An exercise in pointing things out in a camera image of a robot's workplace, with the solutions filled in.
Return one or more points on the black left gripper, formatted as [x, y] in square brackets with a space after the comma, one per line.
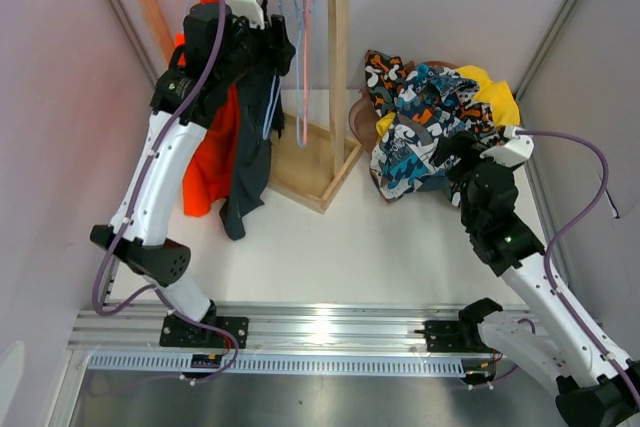
[274, 59]

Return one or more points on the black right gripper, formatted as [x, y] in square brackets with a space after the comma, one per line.
[461, 146]

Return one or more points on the dark navy shorts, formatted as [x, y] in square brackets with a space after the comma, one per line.
[252, 164]

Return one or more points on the yellow shorts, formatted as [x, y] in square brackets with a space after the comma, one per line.
[437, 97]

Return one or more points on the blue patterned shorts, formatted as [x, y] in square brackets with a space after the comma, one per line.
[401, 162]

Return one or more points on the bright orange shorts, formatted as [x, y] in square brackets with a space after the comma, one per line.
[208, 176]

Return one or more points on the orange grey camouflage shorts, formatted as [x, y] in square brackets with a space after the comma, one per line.
[418, 105]

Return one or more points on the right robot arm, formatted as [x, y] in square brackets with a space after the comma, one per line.
[594, 381]

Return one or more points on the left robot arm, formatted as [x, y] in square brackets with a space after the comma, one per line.
[219, 48]

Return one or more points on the wooden clothes rack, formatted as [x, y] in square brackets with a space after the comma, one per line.
[310, 175]

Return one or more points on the translucent pink plastic basin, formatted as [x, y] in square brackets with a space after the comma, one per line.
[362, 123]

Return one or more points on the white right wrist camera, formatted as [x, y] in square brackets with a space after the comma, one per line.
[515, 149]

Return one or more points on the grey slotted cable duct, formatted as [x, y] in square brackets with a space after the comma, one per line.
[187, 363]

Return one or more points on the aluminium mounting rail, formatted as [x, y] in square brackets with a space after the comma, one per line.
[312, 329]

